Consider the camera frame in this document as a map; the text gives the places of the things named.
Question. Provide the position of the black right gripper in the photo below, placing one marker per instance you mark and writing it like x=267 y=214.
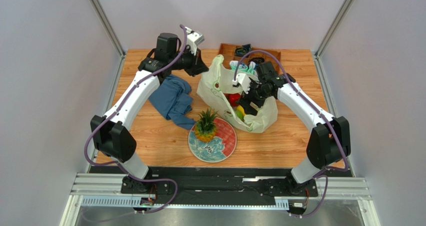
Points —
x=252 y=96

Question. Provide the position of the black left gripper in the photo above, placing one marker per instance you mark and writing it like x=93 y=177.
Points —
x=197 y=66

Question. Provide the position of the pale yellow plastic bag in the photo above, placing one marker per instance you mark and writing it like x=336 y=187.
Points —
x=215 y=87

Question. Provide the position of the fake pineapple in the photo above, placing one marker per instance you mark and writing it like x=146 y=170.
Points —
x=205 y=128

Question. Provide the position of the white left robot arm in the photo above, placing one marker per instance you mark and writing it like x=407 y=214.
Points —
x=111 y=132

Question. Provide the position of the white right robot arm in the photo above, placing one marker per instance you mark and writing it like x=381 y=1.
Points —
x=329 y=141

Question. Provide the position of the fake red fruit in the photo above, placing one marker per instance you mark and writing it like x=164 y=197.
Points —
x=234 y=99

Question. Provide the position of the fake green yellow fruit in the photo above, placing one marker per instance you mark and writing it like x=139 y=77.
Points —
x=240 y=112

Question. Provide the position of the teal white sock right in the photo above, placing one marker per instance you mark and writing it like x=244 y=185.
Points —
x=251 y=68

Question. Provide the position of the teal white sock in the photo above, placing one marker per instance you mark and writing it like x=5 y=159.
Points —
x=235 y=65
x=251 y=68

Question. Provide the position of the black sock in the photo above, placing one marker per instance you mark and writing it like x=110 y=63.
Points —
x=257 y=60

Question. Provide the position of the teal white sock left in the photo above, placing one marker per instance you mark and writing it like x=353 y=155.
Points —
x=235 y=65

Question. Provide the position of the blue cloth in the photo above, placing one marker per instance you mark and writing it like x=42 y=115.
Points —
x=173 y=101

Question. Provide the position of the wooden compartment tray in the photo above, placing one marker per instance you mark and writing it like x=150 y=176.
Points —
x=227 y=51

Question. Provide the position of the dark blue yellow sock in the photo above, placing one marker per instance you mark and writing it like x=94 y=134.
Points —
x=242 y=50

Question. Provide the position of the red and teal floral plate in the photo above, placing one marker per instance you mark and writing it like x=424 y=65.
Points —
x=219 y=148

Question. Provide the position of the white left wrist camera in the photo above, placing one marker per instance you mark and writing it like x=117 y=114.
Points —
x=193 y=40

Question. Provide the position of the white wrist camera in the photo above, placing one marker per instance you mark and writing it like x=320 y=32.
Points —
x=242 y=80
x=193 y=40

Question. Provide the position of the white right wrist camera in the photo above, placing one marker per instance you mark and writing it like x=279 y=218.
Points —
x=242 y=80

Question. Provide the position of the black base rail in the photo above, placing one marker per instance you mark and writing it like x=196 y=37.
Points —
x=209 y=187

